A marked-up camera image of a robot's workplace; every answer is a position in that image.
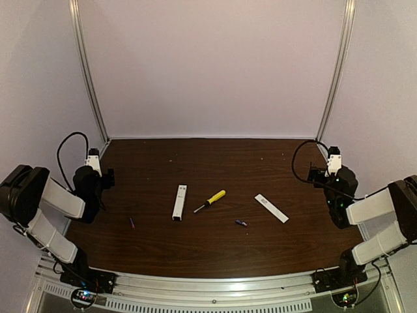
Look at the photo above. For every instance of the right aluminium frame post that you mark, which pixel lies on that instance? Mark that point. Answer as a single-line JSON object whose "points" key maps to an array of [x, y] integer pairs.
{"points": [[343, 48]]}

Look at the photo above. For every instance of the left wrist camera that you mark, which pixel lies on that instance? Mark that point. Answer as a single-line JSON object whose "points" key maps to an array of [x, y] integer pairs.
{"points": [[93, 160]]}

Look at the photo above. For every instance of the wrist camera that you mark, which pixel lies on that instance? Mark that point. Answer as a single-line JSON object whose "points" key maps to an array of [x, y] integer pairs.
{"points": [[334, 161], [93, 160]]}

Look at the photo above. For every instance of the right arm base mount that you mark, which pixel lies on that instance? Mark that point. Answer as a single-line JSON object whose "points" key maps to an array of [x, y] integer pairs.
{"points": [[343, 279]]}

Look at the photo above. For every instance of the aluminium frame post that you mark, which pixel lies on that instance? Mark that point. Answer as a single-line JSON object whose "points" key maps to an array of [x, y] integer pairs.
{"points": [[85, 68], [343, 48]]}

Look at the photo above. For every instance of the white battery cover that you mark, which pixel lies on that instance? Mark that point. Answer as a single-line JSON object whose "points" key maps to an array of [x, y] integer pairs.
{"points": [[271, 208]]}

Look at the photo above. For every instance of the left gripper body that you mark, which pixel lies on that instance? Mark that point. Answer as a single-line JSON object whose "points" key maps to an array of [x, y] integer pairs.
{"points": [[108, 178]]}

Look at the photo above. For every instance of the white remote control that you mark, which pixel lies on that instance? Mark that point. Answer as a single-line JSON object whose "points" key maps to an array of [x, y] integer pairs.
{"points": [[179, 203]]}

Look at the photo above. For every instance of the yellow handled screwdriver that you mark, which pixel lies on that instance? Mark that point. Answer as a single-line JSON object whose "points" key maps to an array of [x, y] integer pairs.
{"points": [[211, 200]]}

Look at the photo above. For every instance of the front aluminium rail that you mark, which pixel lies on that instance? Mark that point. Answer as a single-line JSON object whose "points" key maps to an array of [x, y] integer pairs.
{"points": [[285, 293]]}

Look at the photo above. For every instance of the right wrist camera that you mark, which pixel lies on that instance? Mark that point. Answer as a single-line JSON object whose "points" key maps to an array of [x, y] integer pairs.
{"points": [[334, 161]]}

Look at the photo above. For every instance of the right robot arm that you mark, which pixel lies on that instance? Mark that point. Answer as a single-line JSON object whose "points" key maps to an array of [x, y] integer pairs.
{"points": [[398, 197]]}

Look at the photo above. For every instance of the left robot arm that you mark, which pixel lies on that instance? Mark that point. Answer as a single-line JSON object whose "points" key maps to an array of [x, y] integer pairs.
{"points": [[27, 188]]}

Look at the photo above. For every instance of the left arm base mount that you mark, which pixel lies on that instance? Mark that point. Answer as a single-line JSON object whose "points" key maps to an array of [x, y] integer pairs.
{"points": [[89, 282]]}

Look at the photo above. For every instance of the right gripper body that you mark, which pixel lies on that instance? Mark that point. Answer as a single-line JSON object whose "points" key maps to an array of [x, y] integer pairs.
{"points": [[315, 175]]}

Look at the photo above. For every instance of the left aluminium frame post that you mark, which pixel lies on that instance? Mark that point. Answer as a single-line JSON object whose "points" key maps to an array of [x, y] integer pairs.
{"points": [[85, 68]]}

